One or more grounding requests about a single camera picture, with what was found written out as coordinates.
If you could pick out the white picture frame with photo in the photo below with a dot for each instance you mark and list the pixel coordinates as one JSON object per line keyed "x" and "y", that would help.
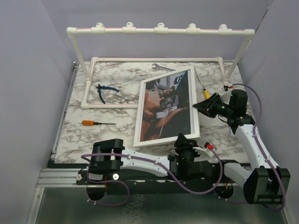
{"x": 165, "y": 108}

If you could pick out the aluminium extrusion rail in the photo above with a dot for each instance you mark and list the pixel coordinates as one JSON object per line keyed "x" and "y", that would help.
{"x": 57, "y": 178}

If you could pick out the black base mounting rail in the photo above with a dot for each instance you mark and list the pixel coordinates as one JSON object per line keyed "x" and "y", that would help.
{"x": 139, "y": 182}

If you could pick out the small silver wrench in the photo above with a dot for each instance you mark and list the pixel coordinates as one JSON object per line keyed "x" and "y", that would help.
{"x": 229, "y": 132}

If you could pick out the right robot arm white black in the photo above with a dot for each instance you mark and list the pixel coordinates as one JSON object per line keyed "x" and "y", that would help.
{"x": 266, "y": 182}

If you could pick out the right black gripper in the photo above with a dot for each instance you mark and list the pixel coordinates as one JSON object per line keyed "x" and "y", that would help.
{"x": 207, "y": 106}

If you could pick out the white PVC pipe rack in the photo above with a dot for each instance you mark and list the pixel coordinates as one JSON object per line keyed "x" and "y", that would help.
{"x": 160, "y": 29}

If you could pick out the yellow black handled screwdriver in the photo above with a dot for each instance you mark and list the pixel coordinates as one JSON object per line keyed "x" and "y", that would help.
{"x": 206, "y": 93}

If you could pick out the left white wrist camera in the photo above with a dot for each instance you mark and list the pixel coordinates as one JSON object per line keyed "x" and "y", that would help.
{"x": 206, "y": 150}

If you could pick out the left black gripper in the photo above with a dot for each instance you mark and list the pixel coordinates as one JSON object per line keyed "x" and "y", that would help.
{"x": 181, "y": 144}

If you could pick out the silver open-end wrench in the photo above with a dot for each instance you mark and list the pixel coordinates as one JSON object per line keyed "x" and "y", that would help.
{"x": 155, "y": 66}

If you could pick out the orange handled screwdriver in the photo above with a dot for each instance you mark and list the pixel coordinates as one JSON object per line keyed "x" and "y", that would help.
{"x": 93, "y": 123}

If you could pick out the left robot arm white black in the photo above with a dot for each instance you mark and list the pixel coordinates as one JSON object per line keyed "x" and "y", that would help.
{"x": 118, "y": 157}

